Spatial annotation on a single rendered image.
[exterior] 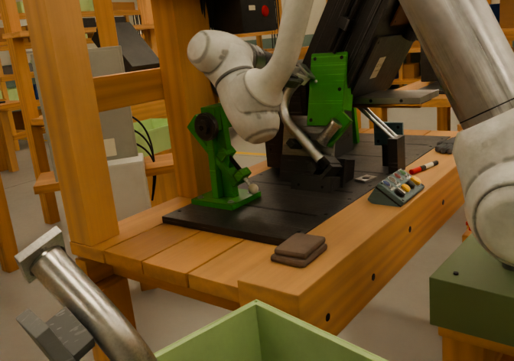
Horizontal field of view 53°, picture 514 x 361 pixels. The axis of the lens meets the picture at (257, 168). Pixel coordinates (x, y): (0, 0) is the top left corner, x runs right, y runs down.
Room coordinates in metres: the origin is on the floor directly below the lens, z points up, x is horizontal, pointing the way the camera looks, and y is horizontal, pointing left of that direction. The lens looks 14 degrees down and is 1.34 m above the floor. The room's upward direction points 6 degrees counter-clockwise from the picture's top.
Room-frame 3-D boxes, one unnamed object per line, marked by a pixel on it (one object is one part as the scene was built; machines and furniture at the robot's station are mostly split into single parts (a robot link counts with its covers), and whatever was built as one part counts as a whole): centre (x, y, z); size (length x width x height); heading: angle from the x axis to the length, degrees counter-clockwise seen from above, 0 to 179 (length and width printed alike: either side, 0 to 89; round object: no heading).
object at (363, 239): (1.44, -0.46, 0.82); 1.50 x 0.14 x 0.15; 142
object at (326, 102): (1.52, -0.24, 1.17); 0.13 x 0.12 x 0.20; 142
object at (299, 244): (0.97, -0.07, 0.91); 0.10 x 0.08 x 0.03; 143
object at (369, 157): (1.62, -0.24, 0.89); 1.10 x 0.42 x 0.02; 142
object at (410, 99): (1.62, -0.37, 1.11); 0.39 x 0.16 x 0.03; 52
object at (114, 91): (1.85, 0.05, 1.23); 1.30 x 0.05 x 0.09; 142
